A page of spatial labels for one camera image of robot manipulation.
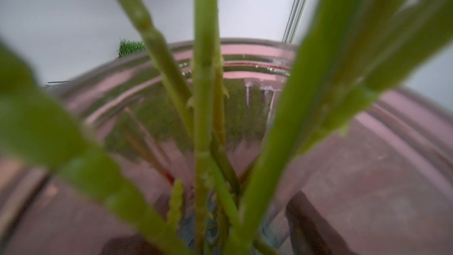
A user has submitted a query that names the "dark glass vase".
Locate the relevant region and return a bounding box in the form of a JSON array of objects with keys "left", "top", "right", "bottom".
[{"left": 1, "top": 39, "right": 453, "bottom": 255}]

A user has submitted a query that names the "green artificial grass mat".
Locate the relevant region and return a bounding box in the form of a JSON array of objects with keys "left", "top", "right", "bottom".
[{"left": 117, "top": 38, "right": 145, "bottom": 57}]

